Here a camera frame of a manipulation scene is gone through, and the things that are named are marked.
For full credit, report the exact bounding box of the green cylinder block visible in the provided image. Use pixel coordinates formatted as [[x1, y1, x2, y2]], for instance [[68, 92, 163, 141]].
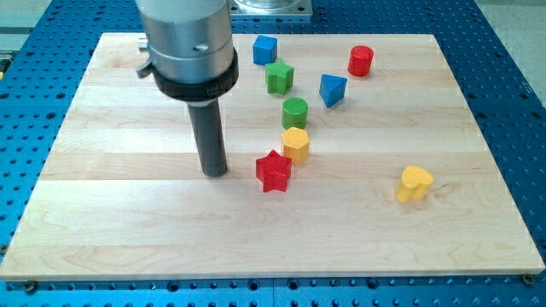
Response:
[[281, 97, 308, 130]]

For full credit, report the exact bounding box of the wooden board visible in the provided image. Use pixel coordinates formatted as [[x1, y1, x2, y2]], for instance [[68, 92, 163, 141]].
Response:
[[1, 33, 544, 281]]

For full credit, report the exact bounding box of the yellow hexagon block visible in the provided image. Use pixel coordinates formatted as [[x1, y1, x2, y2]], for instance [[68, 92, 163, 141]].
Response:
[[282, 127, 310, 164]]

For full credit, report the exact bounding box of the red cylinder block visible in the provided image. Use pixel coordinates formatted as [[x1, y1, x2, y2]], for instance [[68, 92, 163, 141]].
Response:
[[347, 45, 375, 77]]

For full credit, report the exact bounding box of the blue triangle block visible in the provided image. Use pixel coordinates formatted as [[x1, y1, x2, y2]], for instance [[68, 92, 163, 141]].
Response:
[[319, 74, 347, 108]]

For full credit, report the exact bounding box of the red star block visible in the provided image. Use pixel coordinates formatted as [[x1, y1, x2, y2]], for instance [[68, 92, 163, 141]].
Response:
[[256, 150, 293, 193]]

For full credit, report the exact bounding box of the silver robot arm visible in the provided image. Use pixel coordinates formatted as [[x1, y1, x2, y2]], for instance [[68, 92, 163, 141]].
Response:
[[136, 0, 239, 177]]

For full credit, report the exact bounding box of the green star block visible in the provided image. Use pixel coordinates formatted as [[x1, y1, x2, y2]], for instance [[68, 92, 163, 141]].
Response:
[[265, 60, 294, 95]]

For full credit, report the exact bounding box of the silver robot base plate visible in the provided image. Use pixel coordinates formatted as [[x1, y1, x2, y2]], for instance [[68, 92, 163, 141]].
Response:
[[229, 0, 313, 17]]

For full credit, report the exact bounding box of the blue cube block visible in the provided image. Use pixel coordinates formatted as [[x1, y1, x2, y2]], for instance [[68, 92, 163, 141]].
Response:
[[253, 35, 277, 66]]

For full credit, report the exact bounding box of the yellow heart block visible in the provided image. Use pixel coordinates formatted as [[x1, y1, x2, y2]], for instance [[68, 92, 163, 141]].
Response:
[[395, 165, 434, 203]]

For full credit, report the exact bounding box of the blue perforated table plate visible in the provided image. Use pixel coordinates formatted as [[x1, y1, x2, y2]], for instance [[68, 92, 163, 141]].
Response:
[[1, 1, 545, 306]]

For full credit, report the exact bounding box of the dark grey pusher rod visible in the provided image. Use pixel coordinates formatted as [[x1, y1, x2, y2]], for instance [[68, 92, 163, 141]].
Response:
[[188, 99, 228, 177]]

